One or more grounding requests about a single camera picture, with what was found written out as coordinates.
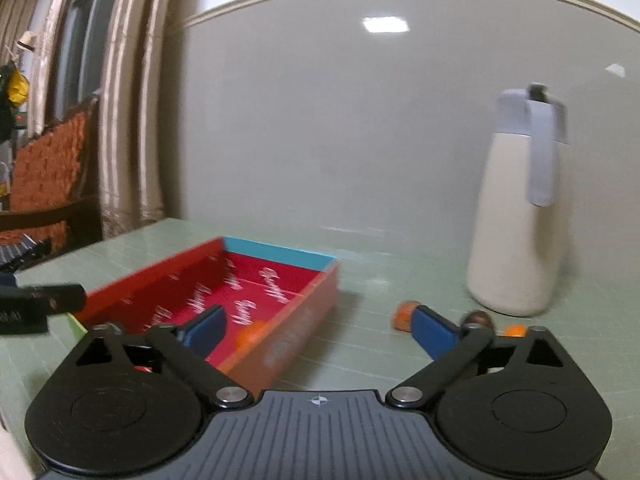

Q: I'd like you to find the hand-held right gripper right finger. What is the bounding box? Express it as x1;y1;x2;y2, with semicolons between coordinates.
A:
385;305;581;410

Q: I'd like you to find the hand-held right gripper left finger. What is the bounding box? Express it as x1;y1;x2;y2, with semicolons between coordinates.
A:
60;305;253;410

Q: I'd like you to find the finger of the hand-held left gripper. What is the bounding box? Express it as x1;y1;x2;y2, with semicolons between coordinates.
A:
0;239;52;275

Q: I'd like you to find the dark brown round fruit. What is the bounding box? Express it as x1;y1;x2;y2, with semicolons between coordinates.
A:
462;311;493;331

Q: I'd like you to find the colourful cardboard box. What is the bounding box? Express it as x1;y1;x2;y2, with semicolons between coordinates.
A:
70;236;342;391

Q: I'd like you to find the orange upholstered wooden chair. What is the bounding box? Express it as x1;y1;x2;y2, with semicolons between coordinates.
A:
0;92;103;261

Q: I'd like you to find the green grid cutting mat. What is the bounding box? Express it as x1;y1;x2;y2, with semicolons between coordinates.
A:
0;217;640;480

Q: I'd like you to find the cream thermos jug grey lid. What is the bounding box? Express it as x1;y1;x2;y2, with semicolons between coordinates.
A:
467;82;571;317

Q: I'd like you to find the yellow cloth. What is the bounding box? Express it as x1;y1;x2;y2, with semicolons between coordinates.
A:
7;62;29;108

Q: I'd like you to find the beige satin curtain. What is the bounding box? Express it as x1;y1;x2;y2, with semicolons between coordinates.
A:
27;0;83;136
95;0;203;241

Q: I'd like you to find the window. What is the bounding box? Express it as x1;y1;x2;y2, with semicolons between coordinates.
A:
52;0;123;128

